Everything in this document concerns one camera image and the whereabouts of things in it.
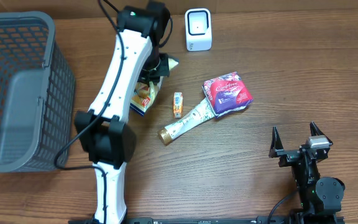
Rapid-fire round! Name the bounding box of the yellow snack bag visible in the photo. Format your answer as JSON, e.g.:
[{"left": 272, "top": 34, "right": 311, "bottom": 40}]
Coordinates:
[{"left": 130, "top": 77, "right": 163, "bottom": 116}]

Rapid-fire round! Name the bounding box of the purple red Carefree pack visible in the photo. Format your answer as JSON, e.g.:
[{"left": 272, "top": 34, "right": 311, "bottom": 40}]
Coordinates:
[{"left": 202, "top": 72, "right": 254, "bottom": 118}]

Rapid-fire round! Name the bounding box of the white tube gold cap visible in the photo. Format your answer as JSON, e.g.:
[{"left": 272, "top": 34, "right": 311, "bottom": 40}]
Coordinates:
[{"left": 158, "top": 98, "right": 214, "bottom": 145}]

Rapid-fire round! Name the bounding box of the small orange box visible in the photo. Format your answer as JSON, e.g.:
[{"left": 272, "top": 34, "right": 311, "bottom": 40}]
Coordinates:
[{"left": 173, "top": 92, "right": 183, "bottom": 119}]

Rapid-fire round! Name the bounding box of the white barcode scanner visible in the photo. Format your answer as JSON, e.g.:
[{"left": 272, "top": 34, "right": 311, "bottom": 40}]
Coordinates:
[{"left": 185, "top": 8, "right": 213, "bottom": 52}]

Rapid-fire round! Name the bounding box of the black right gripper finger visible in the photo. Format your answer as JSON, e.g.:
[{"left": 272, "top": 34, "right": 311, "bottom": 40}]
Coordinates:
[
  {"left": 310, "top": 121, "right": 333, "bottom": 146},
  {"left": 268, "top": 126, "right": 284, "bottom": 158}
]

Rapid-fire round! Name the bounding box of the grey plastic shopping basket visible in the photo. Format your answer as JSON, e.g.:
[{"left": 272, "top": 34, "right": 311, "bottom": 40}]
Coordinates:
[{"left": 0, "top": 11, "right": 75, "bottom": 172}]

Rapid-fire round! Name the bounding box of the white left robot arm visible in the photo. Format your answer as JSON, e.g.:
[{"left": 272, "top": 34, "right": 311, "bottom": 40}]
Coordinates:
[{"left": 75, "top": 1, "right": 178, "bottom": 223}]

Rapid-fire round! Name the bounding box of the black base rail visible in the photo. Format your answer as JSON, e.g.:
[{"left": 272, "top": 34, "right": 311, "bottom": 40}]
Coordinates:
[{"left": 68, "top": 217, "right": 344, "bottom": 224}]

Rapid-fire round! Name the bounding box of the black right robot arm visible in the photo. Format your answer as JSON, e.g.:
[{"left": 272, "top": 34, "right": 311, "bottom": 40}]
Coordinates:
[{"left": 269, "top": 122, "right": 346, "bottom": 224}]

